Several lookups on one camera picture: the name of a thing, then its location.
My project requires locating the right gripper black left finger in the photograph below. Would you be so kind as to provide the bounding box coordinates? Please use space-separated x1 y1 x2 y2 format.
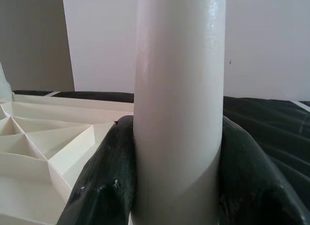
57 114 137 225

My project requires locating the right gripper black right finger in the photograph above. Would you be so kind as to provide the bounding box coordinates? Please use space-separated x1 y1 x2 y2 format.
217 115 310 225

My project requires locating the white plastic table top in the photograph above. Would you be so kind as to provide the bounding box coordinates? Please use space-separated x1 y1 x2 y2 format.
0 93 135 225

